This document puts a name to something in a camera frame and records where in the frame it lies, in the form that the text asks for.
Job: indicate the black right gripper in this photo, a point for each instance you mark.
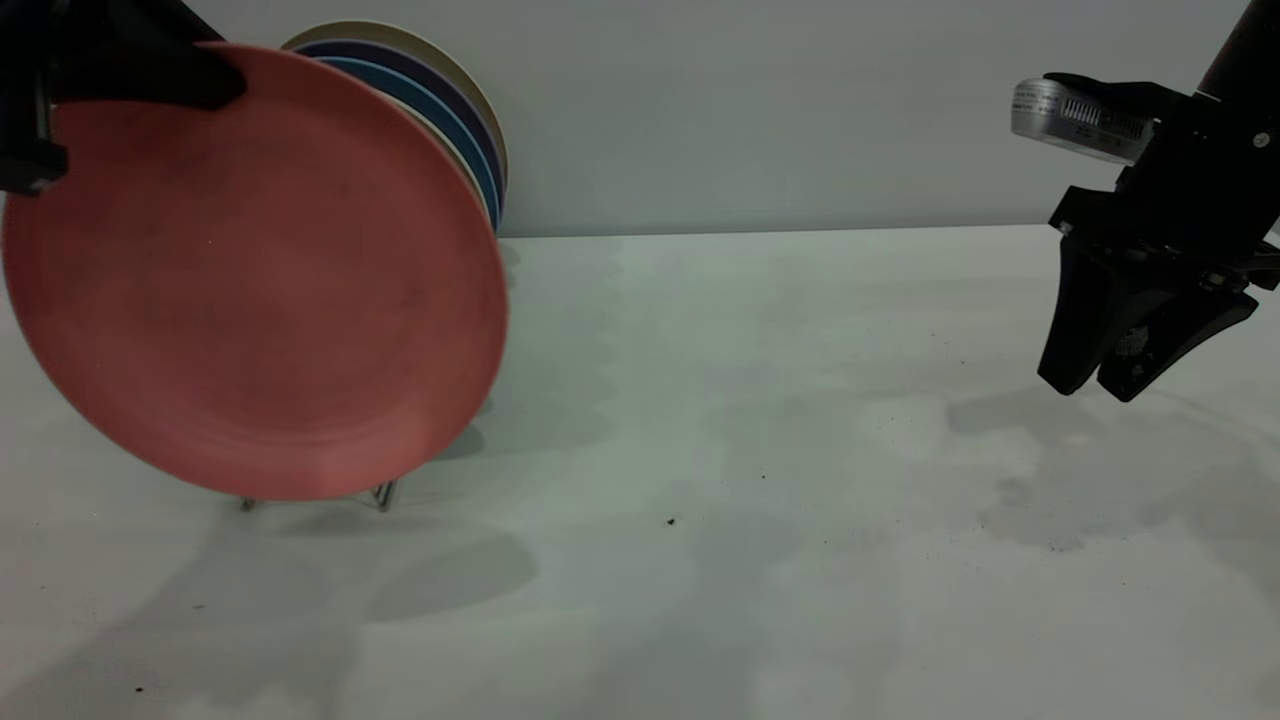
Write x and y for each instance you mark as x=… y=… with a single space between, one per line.
x=1200 y=190

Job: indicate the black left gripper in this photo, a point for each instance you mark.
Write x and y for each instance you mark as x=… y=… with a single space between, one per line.
x=25 y=90

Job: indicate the pink round plate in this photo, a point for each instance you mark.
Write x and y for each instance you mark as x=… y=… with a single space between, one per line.
x=260 y=290

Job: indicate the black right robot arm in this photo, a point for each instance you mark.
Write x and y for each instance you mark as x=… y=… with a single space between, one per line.
x=1245 y=50

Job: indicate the beige round plate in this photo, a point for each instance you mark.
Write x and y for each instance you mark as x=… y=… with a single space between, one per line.
x=472 y=168
x=400 y=32

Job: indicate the purple round plate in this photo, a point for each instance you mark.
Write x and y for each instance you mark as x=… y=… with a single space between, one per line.
x=440 y=80

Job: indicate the blue round plate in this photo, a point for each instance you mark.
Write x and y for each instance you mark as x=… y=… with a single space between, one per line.
x=440 y=105

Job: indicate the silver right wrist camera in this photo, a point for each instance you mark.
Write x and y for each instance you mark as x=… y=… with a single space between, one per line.
x=1070 y=115

